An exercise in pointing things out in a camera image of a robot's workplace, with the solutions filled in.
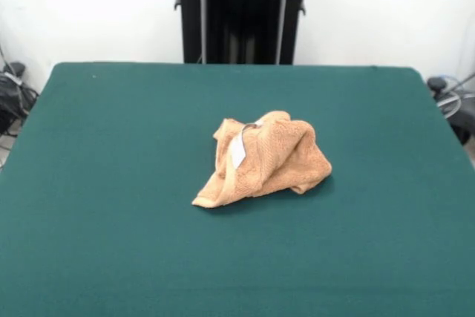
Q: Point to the peach terry towel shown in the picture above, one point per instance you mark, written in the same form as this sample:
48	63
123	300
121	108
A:
274	161

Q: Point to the dark green table cloth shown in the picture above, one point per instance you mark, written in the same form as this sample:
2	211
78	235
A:
111	183

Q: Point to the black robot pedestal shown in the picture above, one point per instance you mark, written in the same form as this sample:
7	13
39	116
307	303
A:
241	16

